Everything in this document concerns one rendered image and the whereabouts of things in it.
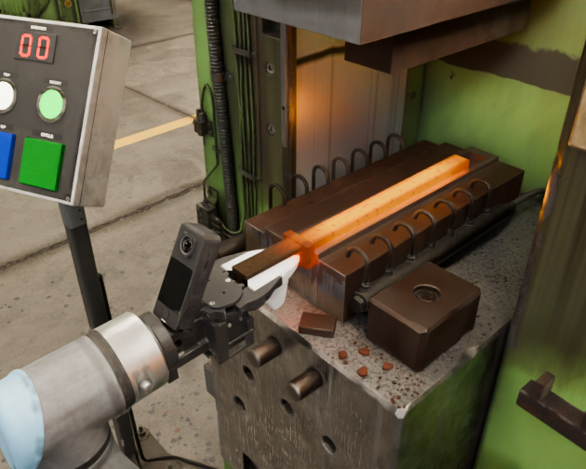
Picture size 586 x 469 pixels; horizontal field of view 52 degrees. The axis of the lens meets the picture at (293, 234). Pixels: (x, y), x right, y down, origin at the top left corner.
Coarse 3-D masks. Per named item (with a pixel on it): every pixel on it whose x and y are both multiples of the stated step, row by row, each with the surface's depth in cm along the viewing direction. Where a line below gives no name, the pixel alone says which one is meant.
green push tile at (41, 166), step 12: (24, 144) 95; (36, 144) 95; (48, 144) 94; (60, 144) 93; (24, 156) 95; (36, 156) 95; (48, 156) 94; (60, 156) 93; (24, 168) 95; (36, 168) 95; (48, 168) 94; (60, 168) 94; (24, 180) 96; (36, 180) 95; (48, 180) 94
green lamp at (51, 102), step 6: (48, 90) 94; (54, 90) 94; (42, 96) 95; (48, 96) 94; (54, 96) 94; (42, 102) 95; (48, 102) 94; (54, 102) 94; (60, 102) 93; (42, 108) 95; (48, 108) 94; (54, 108) 94; (60, 108) 93; (48, 114) 94; (54, 114) 94
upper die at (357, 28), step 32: (256, 0) 66; (288, 0) 63; (320, 0) 59; (352, 0) 56; (384, 0) 57; (416, 0) 61; (448, 0) 64; (480, 0) 68; (512, 0) 73; (320, 32) 61; (352, 32) 58; (384, 32) 59
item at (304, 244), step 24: (432, 168) 93; (456, 168) 93; (384, 192) 87; (408, 192) 87; (336, 216) 81; (360, 216) 81; (288, 240) 76; (312, 240) 76; (240, 264) 72; (264, 264) 72; (312, 264) 76
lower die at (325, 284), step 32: (384, 160) 102; (416, 160) 100; (320, 192) 93; (352, 192) 91; (448, 192) 90; (480, 192) 90; (512, 192) 97; (256, 224) 85; (288, 224) 83; (384, 224) 83; (416, 224) 83; (448, 224) 86; (320, 256) 76; (352, 256) 76; (384, 256) 77; (320, 288) 78; (352, 288) 75
